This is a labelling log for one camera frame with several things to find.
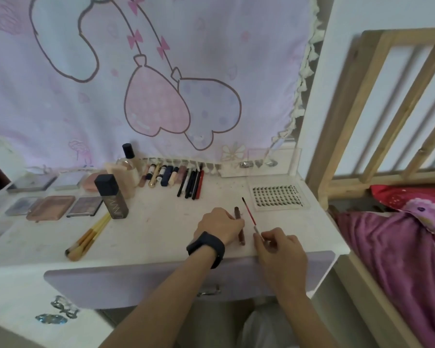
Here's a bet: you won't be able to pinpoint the person's left hand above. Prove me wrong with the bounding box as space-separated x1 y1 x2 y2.
192 207 246 247

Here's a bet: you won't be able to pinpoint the person's right hand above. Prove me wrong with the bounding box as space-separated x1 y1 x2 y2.
253 227 309 300

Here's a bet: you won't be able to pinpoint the brown pencil white cap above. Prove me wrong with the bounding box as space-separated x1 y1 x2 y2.
233 206 247 246

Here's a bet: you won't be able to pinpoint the red applicator wand silver cap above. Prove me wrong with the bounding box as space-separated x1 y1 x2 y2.
241 197 266 244

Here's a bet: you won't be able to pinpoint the long black makeup pencil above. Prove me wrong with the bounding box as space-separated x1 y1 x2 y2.
192 163 203 200

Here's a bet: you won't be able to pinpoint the false eyelash tray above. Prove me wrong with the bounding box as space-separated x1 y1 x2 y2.
246 183 311 211

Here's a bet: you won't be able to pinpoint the navy cosmetic tube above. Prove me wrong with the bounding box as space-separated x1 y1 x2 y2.
160 165 174 187

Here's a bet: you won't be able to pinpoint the peach pump bottle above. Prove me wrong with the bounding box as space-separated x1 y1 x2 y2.
106 162 138 199

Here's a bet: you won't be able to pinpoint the purple drawer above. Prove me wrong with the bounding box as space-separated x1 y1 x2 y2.
43 251 336 310

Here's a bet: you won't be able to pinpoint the dark square foundation bottle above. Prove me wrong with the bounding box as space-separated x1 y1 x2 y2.
94 174 130 220

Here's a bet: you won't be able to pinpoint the pink rounded compact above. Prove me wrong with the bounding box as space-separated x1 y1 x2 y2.
81 170 109 192

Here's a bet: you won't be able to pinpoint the small grey square palette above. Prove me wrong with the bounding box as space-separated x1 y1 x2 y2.
52 173 89 191

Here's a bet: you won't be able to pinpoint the brown blush palette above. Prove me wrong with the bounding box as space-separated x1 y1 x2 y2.
26 195 76 221

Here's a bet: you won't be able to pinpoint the silver square palette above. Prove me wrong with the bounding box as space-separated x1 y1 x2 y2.
4 196 44 217

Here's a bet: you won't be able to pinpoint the person's left forearm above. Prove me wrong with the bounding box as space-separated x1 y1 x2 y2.
100 257 218 348

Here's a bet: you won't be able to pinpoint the white dressing table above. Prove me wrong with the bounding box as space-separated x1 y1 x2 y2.
0 0 350 348

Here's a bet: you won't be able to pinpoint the black smartwatch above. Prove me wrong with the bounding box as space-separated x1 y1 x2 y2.
187 232 226 269

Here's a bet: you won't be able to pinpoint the purple bed sheet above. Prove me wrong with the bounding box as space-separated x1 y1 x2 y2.
333 210 435 348

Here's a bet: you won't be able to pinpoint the red floral pillow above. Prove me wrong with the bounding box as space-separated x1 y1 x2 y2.
370 184 435 243

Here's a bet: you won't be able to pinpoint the pink cartoon cloth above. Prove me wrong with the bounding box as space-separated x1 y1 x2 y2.
0 0 325 178

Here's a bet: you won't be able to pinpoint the blue shiny cabinet sticker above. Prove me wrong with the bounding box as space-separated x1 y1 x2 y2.
35 314 69 325

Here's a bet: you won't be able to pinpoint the silver drawer handle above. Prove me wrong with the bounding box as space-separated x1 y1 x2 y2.
197 284 222 297

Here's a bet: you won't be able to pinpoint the wooden bed frame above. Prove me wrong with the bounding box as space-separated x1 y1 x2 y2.
306 28 435 348

